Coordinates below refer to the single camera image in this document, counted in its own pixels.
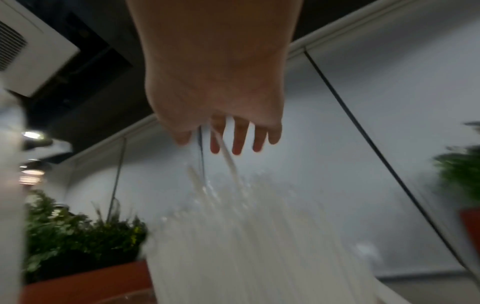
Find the orange plant pot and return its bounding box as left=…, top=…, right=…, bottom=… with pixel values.
left=459, top=207, right=480, bottom=257
left=18, top=259, right=156, bottom=304

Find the white air vent unit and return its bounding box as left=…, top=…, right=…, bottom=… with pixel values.
left=0, top=9, right=81, bottom=98

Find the bundle of white straws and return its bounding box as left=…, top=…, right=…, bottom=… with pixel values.
left=145, top=164, right=413, bottom=304

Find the person's right hand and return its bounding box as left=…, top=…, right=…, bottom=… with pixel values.
left=134, top=27, right=290, bottom=156

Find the single white plastic straw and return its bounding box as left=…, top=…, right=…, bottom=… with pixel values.
left=212, top=129, right=239, bottom=179

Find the green leafy plant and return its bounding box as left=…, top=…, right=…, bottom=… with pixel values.
left=23, top=190, right=149, bottom=282
left=433, top=121, right=480, bottom=210

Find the white column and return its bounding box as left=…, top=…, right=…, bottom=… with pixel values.
left=0, top=89, right=28, bottom=304

